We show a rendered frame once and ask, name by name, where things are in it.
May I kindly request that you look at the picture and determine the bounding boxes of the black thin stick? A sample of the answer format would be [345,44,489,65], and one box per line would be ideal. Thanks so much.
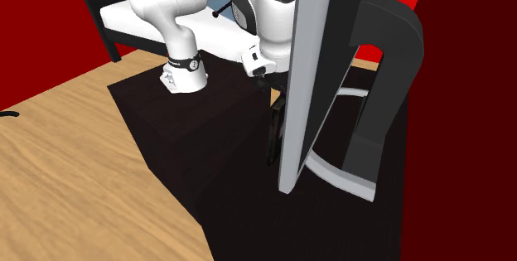
[212,2,234,19]

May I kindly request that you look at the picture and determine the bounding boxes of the grey computer monitor black stand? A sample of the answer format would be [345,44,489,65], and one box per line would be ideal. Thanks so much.
[278,0,426,204]

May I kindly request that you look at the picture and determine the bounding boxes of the dark upright rectangular object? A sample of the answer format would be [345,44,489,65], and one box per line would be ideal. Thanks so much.
[267,97,287,168]

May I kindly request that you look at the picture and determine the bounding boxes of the white bed black frame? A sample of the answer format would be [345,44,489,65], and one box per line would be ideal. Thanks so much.
[82,0,264,65]

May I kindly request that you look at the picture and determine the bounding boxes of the dark robot stand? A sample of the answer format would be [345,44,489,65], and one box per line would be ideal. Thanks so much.
[106,49,281,221]

